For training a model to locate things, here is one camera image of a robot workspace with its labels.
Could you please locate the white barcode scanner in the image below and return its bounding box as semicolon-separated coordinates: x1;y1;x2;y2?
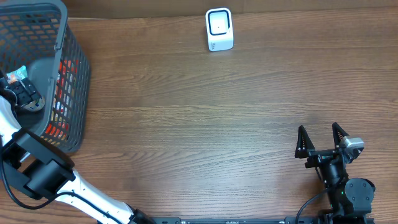
205;7;234;52

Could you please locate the grey plastic mesh basket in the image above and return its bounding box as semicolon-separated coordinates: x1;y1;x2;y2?
1;0;91;153

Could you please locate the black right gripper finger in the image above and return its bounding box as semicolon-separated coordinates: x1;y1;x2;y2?
295;126;315;158
332;122;349;148

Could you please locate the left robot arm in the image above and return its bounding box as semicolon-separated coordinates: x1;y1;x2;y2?
1;73;153;223

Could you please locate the teal snack packet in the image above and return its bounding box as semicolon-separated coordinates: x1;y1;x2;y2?
6;65;28;85

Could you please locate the long orange noodle package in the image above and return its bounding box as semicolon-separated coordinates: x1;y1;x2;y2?
45;60;78;146

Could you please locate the green lid white jar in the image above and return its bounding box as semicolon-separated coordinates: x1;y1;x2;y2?
22;96;45;112

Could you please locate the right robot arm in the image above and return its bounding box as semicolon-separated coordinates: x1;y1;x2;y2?
294;122;376;223

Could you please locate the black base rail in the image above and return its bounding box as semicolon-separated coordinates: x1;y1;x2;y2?
149;217;376;224

